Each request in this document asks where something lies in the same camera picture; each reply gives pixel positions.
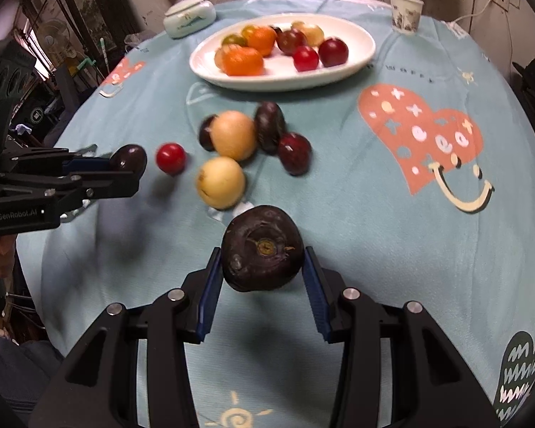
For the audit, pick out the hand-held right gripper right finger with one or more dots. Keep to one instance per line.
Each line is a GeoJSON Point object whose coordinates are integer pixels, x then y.
{"type": "Point", "coordinates": [316, 303]}

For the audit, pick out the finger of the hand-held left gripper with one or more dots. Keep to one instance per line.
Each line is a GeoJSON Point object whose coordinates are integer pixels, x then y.
{"type": "Point", "coordinates": [91, 164]}
{"type": "Point", "coordinates": [111, 185]}

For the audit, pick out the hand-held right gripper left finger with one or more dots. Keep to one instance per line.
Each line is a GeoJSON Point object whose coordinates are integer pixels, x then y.
{"type": "Point", "coordinates": [209, 303]}

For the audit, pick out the dark purple plum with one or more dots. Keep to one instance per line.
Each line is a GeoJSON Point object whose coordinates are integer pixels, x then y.
{"type": "Point", "coordinates": [206, 136]}
{"type": "Point", "coordinates": [129, 156]}

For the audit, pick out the large dark purple round fruit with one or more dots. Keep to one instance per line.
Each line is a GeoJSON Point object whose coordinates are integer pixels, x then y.
{"type": "Point", "coordinates": [262, 249]}

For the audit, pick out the brown striped round fruit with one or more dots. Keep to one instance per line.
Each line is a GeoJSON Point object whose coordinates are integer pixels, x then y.
{"type": "Point", "coordinates": [219, 57]}

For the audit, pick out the orange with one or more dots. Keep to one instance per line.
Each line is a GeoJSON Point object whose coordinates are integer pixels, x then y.
{"type": "Point", "coordinates": [262, 39]}
{"type": "Point", "coordinates": [243, 61]}

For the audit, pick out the green-brown tomato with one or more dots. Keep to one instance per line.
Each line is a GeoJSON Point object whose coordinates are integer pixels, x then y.
{"type": "Point", "coordinates": [232, 40]}

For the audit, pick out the white oval plate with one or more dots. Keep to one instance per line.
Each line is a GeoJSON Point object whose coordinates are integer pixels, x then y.
{"type": "Point", "coordinates": [272, 79]}

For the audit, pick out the red cherry tomato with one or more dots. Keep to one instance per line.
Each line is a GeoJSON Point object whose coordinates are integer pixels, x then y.
{"type": "Point", "coordinates": [305, 59]}
{"type": "Point", "coordinates": [170, 158]}

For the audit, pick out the speckled yellow-brown pear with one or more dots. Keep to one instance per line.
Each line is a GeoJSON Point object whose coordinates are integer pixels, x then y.
{"type": "Point", "coordinates": [314, 33]}

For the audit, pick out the person's left hand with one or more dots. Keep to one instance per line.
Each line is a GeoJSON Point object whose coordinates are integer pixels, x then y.
{"type": "Point", "coordinates": [2, 258]}

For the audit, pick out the teal printed tablecloth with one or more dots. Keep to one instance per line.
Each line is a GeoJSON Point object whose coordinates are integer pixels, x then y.
{"type": "Point", "coordinates": [405, 254]}

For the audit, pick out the pale yellow pear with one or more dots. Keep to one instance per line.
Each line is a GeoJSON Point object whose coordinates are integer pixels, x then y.
{"type": "Point", "coordinates": [220, 183]}

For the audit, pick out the clear plastic bag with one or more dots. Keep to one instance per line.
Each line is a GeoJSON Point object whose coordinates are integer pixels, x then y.
{"type": "Point", "coordinates": [136, 41]}

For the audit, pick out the large tan pear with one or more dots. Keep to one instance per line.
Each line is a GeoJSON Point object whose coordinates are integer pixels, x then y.
{"type": "Point", "coordinates": [233, 136]}

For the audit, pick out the electric standing fan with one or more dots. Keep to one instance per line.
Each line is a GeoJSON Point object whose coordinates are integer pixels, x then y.
{"type": "Point", "coordinates": [53, 33]}

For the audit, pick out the person's grey-blue clothing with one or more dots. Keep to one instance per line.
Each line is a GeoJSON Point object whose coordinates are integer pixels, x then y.
{"type": "Point", "coordinates": [9, 374]}

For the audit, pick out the dark wooden cabinet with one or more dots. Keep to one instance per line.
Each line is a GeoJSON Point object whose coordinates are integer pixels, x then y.
{"type": "Point", "coordinates": [93, 0]}

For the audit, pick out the dark purple oblong fruit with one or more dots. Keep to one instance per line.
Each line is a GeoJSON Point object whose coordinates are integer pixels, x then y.
{"type": "Point", "coordinates": [269, 127]}

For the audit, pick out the white ceramic lidded jar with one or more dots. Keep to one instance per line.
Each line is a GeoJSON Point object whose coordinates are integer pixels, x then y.
{"type": "Point", "coordinates": [187, 18]}

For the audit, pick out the yellow-orange tomato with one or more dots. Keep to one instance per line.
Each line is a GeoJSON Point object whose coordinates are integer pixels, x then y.
{"type": "Point", "coordinates": [248, 30]}

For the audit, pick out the small tan and dark fruit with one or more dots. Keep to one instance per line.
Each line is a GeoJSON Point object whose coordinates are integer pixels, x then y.
{"type": "Point", "coordinates": [276, 30]}

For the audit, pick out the printed paper cup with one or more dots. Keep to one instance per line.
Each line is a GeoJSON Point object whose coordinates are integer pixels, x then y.
{"type": "Point", "coordinates": [405, 13]}

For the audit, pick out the white plug adapter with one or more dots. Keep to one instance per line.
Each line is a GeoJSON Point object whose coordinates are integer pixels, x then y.
{"type": "Point", "coordinates": [457, 29]}

